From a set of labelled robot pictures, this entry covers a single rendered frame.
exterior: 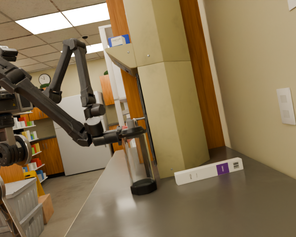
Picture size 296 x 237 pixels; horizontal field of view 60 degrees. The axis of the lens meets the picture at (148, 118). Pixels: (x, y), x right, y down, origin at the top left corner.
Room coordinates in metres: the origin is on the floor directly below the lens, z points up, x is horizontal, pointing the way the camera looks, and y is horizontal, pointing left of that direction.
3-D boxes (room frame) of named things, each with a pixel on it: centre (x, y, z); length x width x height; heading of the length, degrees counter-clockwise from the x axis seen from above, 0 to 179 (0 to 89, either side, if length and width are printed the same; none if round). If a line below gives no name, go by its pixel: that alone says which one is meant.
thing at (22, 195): (2.85, 1.69, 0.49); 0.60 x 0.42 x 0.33; 1
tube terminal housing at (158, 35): (1.21, -0.12, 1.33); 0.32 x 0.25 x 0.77; 1
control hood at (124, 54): (1.21, 0.06, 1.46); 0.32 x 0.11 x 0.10; 1
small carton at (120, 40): (1.17, 0.06, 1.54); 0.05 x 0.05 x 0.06; 76
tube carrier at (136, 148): (0.95, 0.07, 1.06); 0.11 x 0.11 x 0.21
